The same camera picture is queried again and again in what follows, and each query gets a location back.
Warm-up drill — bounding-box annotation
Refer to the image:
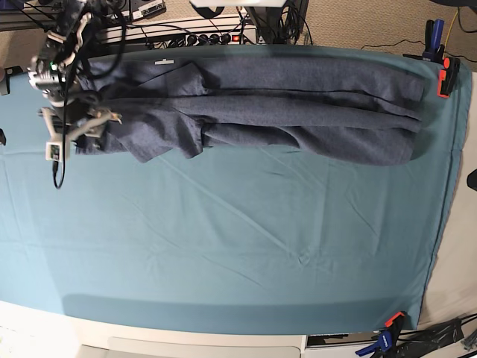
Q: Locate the camera black cable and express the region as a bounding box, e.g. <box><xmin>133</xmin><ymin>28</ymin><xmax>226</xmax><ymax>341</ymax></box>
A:
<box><xmin>51</xmin><ymin>7</ymin><xmax>127</xmax><ymax>190</ymax></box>

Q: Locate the power strip with red switch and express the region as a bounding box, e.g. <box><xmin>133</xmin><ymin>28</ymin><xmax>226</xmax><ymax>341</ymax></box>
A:
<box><xmin>185</xmin><ymin>28</ymin><xmax>257</xmax><ymax>46</ymax></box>

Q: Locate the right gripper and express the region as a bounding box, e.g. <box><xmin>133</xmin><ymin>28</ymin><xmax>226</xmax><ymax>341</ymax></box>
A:
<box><xmin>39</xmin><ymin>107</ymin><xmax>122</xmax><ymax>149</ymax></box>

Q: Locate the yellow cable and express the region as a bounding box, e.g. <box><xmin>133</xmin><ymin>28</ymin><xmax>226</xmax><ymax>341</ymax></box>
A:
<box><xmin>444</xmin><ymin>7</ymin><xmax>461</xmax><ymax>47</ymax></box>

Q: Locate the blue-grey heathered T-shirt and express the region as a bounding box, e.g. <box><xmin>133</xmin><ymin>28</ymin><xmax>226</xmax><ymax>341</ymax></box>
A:
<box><xmin>76</xmin><ymin>57</ymin><xmax>426</xmax><ymax>166</ymax></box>

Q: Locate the black plastic bag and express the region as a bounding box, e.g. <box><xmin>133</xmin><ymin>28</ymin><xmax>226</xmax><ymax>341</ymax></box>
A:
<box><xmin>395</xmin><ymin>318</ymin><xmax>464</xmax><ymax>358</ymax></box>

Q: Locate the blue clamp top right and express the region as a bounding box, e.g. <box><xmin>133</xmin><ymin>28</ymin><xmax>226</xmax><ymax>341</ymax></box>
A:
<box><xmin>403</xmin><ymin>19</ymin><xmax>445</xmax><ymax>64</ymax></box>

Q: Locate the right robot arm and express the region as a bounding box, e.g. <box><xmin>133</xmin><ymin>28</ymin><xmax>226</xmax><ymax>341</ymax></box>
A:
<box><xmin>28</xmin><ymin>1</ymin><xmax>127</xmax><ymax>161</ymax></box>

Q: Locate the blue orange clamp bottom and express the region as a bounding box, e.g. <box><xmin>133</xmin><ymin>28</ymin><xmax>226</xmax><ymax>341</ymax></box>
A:
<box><xmin>355</xmin><ymin>311</ymin><xmax>407</xmax><ymax>357</ymax></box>

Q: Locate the teal table cloth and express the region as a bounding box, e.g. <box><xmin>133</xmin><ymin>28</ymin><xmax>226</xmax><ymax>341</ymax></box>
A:
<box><xmin>1</xmin><ymin>48</ymin><xmax>472</xmax><ymax>335</ymax></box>

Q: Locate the black clamp left edge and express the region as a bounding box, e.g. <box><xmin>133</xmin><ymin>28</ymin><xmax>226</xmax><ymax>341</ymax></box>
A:
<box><xmin>0</xmin><ymin>66</ymin><xmax>23</xmax><ymax>95</ymax></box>

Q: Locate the orange black clamp top right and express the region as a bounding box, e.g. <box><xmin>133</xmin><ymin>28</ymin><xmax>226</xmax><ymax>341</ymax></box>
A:
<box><xmin>437</xmin><ymin>57</ymin><xmax>461</xmax><ymax>98</ymax></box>

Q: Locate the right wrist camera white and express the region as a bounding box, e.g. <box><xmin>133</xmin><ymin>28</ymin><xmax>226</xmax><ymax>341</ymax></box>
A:
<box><xmin>45</xmin><ymin>140</ymin><xmax>70</xmax><ymax>163</ymax></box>

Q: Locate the aluminium frame rail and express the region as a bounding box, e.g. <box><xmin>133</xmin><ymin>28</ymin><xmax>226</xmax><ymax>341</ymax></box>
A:
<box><xmin>1</xmin><ymin>10</ymin><xmax>57</xmax><ymax>31</ymax></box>

